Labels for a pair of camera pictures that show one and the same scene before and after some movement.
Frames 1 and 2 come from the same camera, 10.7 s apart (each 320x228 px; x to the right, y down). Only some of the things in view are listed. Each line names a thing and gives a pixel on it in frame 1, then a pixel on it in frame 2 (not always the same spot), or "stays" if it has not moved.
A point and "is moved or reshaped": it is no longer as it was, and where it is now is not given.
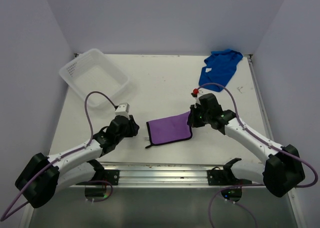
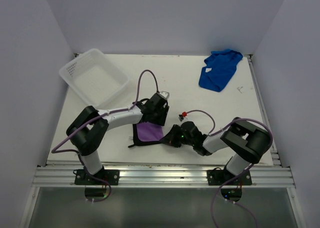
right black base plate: x=225 y=177 stays
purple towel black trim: x=169 y=129 is moved or reshaped
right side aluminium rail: x=250 y=57 stays
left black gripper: x=134 y=127 to x=161 y=120
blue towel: x=221 y=66 stays
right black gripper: x=192 y=121 to x=170 y=139
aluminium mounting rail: x=165 y=175 stays
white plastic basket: x=94 y=71 stays
